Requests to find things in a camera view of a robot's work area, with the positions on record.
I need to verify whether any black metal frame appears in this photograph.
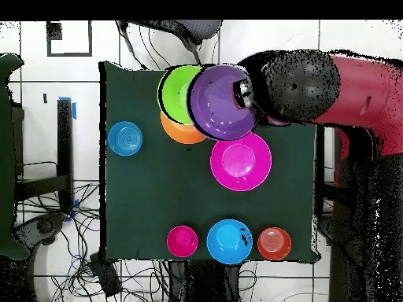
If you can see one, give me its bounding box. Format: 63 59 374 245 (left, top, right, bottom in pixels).
13 98 75 215

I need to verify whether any black power strip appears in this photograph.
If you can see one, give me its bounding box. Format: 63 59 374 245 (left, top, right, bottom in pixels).
89 251 123 298

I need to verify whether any purple bowl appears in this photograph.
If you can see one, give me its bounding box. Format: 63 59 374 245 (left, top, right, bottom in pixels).
187 64 261 142

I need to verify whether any large orange bowl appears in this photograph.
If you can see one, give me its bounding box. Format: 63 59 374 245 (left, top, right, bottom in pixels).
160 110 208 145

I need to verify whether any small crimson bowl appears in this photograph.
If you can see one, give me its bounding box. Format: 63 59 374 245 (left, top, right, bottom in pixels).
165 225 199 259

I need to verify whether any large green bowl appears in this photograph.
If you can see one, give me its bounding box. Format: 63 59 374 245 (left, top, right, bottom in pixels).
157 64 204 126

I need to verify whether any tangle of cables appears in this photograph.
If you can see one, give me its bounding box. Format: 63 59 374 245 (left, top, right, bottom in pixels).
15 183 171 302

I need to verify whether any green cloth on side table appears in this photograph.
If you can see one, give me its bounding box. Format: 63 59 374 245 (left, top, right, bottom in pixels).
0 53 31 260

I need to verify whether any black chair base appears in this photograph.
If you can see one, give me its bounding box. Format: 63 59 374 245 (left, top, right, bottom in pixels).
13 212 67 246

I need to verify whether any dark green tablecloth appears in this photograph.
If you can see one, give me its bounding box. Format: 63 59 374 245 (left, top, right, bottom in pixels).
98 61 320 263

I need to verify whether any orange cup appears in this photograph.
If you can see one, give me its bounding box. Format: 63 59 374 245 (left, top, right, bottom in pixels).
257 226 293 261

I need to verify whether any large pink bowl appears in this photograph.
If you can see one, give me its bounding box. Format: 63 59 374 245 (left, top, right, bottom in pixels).
209 131 272 192

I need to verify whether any blue bowl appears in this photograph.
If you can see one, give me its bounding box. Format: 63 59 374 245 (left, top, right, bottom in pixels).
205 219 253 266

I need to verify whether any blue cup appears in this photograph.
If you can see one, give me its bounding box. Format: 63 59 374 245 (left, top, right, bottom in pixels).
107 120 143 157

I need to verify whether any grey office chair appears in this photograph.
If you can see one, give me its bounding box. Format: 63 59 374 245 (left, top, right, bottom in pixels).
117 20 224 70

